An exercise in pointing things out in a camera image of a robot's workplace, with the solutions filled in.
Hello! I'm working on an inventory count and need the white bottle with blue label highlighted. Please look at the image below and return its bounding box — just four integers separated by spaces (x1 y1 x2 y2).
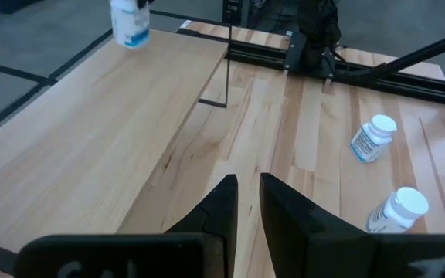
365 186 430 235
108 0 151 50
348 114 398 164

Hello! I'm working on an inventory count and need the black aluminium table frame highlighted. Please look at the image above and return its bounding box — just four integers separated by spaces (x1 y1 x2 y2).
175 21 445 107

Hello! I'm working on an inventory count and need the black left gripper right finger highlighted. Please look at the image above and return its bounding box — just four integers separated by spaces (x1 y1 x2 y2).
259 172 375 278

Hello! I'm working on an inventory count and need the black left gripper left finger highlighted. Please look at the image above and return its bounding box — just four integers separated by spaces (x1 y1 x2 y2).
164 173 239 278

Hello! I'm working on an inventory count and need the wooden shelf with black frame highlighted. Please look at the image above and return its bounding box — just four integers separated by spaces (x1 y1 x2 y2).
0 23 233 277

